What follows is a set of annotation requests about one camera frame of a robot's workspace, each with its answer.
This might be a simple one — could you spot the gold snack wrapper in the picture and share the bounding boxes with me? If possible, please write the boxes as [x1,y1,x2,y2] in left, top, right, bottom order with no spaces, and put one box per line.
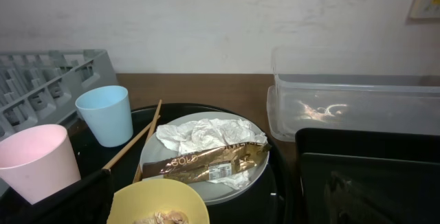
[142,142,271,184]

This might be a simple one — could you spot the white napkin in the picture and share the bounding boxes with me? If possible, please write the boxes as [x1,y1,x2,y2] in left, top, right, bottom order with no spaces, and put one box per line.
[156,119,267,190]

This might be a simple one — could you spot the pink plastic cup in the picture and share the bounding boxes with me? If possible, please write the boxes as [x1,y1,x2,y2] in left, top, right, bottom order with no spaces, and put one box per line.
[1,124,81,204]

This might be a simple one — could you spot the round black tray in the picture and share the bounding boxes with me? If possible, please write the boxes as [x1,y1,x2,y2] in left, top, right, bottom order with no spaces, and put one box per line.
[0,102,294,224]

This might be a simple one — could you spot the light blue plastic cup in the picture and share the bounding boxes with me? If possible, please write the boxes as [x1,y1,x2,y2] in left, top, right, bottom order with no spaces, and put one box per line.
[75,85,133,148]

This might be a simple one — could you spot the grey dishwasher rack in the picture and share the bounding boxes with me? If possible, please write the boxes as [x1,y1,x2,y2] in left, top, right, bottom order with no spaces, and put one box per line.
[1,49,118,142]

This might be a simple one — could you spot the yellow bowl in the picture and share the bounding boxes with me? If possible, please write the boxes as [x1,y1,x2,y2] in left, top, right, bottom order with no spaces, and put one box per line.
[107,179,210,224]

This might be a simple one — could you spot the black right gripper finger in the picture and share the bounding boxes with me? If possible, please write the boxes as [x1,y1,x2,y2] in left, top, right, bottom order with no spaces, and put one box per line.
[1,170,113,224]

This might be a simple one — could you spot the black rectangular tray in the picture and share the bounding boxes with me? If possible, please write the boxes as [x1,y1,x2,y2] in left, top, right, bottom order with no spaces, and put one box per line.
[295,128,439,223]

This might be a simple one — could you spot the white wall frame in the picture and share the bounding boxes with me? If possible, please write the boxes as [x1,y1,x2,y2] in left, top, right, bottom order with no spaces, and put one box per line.
[409,0,439,19]

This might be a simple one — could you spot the clear plastic bin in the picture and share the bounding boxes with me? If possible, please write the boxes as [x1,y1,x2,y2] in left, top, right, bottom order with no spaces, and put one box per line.
[267,47,439,142]

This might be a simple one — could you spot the food scraps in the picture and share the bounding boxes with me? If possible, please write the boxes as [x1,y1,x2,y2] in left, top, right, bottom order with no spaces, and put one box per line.
[133,211,189,224]

